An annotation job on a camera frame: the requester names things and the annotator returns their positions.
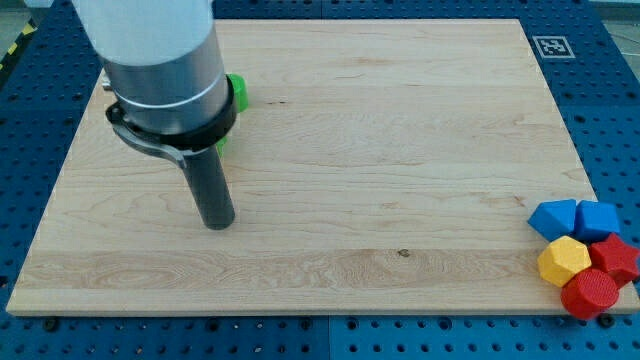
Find blue cube block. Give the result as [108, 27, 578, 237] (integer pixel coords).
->
[574, 200, 621, 243]

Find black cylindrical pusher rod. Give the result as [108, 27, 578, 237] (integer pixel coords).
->
[182, 146, 235, 230]

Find light wooden board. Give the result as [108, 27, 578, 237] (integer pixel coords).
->
[7, 19, 593, 317]

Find white fiducial marker tag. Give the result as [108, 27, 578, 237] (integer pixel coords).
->
[532, 35, 575, 59]

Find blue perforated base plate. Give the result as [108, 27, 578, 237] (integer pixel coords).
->
[1, 1, 639, 359]

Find red star block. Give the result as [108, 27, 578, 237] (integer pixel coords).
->
[589, 233, 639, 288]

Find green star block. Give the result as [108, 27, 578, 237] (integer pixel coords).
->
[216, 73, 249, 157]

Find red cylinder block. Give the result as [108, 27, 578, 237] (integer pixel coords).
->
[560, 268, 619, 320]

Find yellow hexagon block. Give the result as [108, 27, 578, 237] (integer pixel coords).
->
[537, 236, 592, 288]

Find blue triangular block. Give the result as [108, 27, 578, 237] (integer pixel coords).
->
[527, 199, 577, 242]

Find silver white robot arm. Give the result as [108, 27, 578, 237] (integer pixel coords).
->
[72, 0, 236, 169]

